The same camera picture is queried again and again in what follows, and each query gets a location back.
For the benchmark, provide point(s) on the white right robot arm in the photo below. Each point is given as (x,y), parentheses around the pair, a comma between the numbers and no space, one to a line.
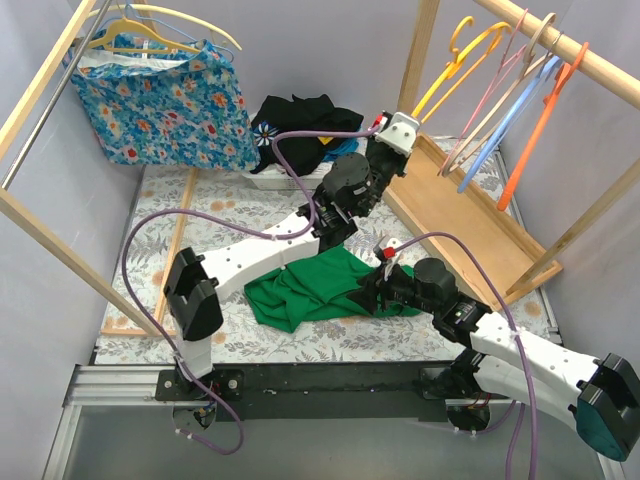
(596,398)

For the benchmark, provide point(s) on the left wooden clothes rack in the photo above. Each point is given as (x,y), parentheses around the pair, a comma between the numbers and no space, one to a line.
(67,182)

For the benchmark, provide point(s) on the bright green t-shirt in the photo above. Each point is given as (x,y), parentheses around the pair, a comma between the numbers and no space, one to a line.
(313,289)

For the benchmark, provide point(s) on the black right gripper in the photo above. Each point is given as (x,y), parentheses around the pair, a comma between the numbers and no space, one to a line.
(378,288)

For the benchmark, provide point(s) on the floral patterned table mat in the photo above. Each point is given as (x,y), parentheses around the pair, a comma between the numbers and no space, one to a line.
(230,196)

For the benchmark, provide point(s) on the light blue hanger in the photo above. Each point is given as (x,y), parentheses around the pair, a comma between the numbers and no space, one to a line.
(549,64)

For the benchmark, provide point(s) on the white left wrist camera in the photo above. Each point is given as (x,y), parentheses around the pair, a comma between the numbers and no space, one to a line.
(398,131)

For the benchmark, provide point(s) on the right wooden rack base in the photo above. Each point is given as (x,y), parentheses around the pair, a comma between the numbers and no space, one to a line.
(427,202)

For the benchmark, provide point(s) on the white perforated plastic basket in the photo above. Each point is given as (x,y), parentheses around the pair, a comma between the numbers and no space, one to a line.
(280,175)

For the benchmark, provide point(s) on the blue floral garment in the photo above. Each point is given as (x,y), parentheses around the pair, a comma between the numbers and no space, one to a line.
(183,108)

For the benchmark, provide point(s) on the black t-shirt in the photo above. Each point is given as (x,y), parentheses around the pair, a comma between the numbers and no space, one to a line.
(338,118)

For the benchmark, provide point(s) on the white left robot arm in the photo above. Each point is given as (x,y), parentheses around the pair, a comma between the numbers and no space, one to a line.
(197,283)

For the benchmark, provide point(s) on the yellow plastic hanger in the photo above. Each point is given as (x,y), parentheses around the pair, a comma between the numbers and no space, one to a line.
(125,26)

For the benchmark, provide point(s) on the cream plastic hanger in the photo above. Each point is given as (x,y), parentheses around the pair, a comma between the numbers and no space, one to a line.
(143,7)

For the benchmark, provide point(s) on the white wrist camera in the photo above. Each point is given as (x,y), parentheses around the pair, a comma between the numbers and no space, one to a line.
(385,251)
(398,131)

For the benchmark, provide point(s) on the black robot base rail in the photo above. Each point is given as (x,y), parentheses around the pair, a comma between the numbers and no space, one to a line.
(421,390)

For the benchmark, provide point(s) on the right wooden clothes rack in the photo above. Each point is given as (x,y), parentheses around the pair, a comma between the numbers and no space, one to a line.
(609,76)

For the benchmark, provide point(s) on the blue t-shirt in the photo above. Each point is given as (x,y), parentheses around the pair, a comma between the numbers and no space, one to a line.
(345,146)

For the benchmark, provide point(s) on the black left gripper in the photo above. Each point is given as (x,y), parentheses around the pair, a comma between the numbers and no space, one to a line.
(382,157)

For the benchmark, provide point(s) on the wooden clothes rack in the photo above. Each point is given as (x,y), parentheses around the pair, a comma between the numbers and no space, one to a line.
(67,182)
(609,76)

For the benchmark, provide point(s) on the orange plastic hanger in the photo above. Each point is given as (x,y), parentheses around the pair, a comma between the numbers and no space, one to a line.
(550,101)

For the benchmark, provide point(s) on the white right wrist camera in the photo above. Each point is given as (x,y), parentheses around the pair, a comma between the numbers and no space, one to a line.
(385,251)

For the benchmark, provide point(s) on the beige wooden hanger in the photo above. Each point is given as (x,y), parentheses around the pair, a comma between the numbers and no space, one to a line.
(528,62)

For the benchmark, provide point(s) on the metal rod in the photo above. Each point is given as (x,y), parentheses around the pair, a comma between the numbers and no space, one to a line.
(37,86)

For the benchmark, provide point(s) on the thin blue wire hanger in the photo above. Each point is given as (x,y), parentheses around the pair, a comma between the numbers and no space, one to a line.
(158,25)

